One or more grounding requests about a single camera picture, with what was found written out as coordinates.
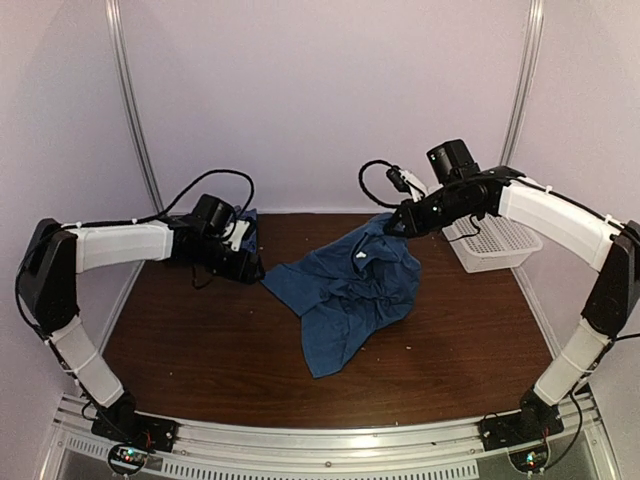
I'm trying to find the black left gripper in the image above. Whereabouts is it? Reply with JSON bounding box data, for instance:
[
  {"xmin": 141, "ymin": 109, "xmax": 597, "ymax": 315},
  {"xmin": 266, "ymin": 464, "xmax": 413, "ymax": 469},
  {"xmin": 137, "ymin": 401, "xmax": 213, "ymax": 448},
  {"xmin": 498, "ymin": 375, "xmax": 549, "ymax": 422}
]
[{"xmin": 189, "ymin": 236, "xmax": 266, "ymax": 286}]

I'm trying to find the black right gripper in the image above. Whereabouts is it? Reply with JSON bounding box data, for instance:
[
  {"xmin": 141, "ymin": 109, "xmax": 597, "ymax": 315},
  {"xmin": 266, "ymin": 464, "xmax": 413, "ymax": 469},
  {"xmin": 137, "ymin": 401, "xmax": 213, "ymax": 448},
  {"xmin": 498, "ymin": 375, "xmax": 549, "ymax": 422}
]
[{"xmin": 385, "ymin": 183, "xmax": 479, "ymax": 239}]

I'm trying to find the blue checked shirt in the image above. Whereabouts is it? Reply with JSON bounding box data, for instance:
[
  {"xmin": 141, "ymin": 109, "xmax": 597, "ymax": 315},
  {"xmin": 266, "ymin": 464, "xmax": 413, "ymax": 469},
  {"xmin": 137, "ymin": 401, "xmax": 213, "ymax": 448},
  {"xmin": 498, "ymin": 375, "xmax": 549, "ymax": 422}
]
[{"xmin": 238, "ymin": 208, "xmax": 259, "ymax": 260}]

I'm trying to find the blue grey cloth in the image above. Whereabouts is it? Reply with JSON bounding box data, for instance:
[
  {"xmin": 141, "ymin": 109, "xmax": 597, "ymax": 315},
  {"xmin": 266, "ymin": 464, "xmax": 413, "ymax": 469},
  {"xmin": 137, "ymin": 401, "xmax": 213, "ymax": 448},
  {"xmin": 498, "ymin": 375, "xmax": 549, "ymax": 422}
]
[{"xmin": 262, "ymin": 213, "xmax": 421, "ymax": 379}]

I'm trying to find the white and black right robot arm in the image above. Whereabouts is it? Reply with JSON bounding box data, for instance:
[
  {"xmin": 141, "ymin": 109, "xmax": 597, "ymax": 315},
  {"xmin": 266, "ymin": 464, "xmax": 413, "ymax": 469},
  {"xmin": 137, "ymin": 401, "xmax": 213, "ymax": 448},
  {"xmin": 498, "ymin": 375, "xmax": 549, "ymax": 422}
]
[{"xmin": 385, "ymin": 166, "xmax": 639, "ymax": 442}]

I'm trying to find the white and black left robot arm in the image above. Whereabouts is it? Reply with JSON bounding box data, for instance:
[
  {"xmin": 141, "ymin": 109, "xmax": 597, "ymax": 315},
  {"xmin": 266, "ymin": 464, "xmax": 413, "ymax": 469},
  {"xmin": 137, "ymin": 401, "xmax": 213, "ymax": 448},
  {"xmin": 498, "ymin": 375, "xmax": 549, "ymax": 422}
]
[{"xmin": 15, "ymin": 215, "xmax": 265, "ymax": 444}]

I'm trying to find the white plastic laundry basket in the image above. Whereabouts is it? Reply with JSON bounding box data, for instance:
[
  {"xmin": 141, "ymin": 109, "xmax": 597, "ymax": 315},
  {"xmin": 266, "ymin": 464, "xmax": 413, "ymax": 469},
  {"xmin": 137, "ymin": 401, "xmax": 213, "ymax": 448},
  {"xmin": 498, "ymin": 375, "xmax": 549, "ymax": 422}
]
[{"xmin": 442, "ymin": 215, "xmax": 543, "ymax": 273}]

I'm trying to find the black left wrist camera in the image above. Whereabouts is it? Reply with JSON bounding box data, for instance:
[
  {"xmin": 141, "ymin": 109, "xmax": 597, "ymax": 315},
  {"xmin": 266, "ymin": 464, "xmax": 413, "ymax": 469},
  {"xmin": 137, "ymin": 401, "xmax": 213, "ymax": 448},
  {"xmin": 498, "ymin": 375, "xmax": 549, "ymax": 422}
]
[{"xmin": 191, "ymin": 194, "xmax": 235, "ymax": 236}]

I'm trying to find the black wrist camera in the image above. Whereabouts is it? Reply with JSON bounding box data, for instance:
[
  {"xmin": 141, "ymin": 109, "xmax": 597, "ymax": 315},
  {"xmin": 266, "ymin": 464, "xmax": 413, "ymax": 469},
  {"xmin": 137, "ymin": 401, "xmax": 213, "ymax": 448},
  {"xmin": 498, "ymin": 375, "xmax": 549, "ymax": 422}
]
[
  {"xmin": 191, "ymin": 194, "xmax": 235, "ymax": 236},
  {"xmin": 426, "ymin": 139, "xmax": 480, "ymax": 185}
]

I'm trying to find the black right camera cable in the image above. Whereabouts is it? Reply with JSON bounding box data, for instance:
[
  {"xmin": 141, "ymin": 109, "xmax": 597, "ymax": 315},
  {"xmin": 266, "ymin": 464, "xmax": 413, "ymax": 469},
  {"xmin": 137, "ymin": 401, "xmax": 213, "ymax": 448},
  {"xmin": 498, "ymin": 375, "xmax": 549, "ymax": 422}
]
[{"xmin": 357, "ymin": 159, "xmax": 406, "ymax": 210}]

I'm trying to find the black camera cable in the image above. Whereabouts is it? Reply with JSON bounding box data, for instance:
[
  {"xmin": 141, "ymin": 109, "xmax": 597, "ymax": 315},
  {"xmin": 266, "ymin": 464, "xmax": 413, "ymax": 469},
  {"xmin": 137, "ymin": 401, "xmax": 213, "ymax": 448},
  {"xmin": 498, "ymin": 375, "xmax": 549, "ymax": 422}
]
[
  {"xmin": 154, "ymin": 169, "xmax": 256, "ymax": 221},
  {"xmin": 357, "ymin": 159, "xmax": 406, "ymax": 210}
]

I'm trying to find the black left camera cable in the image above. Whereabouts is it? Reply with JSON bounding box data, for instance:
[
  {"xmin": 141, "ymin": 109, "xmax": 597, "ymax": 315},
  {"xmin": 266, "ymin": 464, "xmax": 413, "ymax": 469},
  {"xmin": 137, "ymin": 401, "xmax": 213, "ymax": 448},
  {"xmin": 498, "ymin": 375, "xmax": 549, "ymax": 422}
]
[{"xmin": 154, "ymin": 169, "xmax": 256, "ymax": 221}]

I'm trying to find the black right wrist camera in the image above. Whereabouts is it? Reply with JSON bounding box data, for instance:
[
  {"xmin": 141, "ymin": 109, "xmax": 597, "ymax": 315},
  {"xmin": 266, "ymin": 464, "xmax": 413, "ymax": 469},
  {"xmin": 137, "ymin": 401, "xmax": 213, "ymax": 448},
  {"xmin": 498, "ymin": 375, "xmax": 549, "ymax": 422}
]
[{"xmin": 426, "ymin": 139, "xmax": 480, "ymax": 185}]

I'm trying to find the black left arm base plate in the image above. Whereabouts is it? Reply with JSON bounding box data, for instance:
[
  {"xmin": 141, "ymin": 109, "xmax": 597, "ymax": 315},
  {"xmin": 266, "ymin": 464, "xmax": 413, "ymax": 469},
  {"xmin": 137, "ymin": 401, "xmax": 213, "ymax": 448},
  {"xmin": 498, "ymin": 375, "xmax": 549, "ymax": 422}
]
[{"xmin": 91, "ymin": 412, "xmax": 178, "ymax": 452}]

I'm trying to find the aluminium front rail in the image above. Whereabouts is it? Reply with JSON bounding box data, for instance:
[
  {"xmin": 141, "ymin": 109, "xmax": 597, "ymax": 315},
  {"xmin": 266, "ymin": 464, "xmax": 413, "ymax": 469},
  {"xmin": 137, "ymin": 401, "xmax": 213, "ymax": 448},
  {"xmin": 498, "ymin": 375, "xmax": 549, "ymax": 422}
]
[{"xmin": 35, "ymin": 392, "xmax": 621, "ymax": 479}]

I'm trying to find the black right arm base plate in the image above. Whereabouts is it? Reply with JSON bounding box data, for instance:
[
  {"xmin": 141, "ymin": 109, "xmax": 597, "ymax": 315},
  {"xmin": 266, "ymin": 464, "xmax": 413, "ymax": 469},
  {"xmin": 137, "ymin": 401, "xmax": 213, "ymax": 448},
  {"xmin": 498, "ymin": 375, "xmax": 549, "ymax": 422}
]
[{"xmin": 477, "ymin": 411, "xmax": 564, "ymax": 451}]

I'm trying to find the right aluminium frame post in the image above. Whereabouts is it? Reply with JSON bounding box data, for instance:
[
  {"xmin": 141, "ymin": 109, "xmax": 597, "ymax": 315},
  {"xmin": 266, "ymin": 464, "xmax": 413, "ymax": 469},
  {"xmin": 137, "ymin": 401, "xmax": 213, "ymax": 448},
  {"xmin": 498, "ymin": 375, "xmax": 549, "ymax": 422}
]
[{"xmin": 500, "ymin": 0, "xmax": 545, "ymax": 166}]

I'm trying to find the aluminium frame post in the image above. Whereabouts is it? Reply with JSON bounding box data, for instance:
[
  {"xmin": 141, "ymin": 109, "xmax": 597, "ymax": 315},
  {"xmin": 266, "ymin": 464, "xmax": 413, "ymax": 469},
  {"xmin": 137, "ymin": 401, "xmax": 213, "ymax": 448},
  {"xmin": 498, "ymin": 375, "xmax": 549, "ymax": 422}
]
[
  {"xmin": 105, "ymin": 0, "xmax": 164, "ymax": 212},
  {"xmin": 500, "ymin": 0, "xmax": 545, "ymax": 166}
]

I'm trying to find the left aluminium frame post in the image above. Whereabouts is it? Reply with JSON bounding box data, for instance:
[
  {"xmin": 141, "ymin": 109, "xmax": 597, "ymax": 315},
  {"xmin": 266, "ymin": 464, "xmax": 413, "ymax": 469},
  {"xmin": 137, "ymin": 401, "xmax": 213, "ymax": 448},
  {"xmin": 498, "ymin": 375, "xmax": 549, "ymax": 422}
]
[{"xmin": 105, "ymin": 0, "xmax": 164, "ymax": 212}]

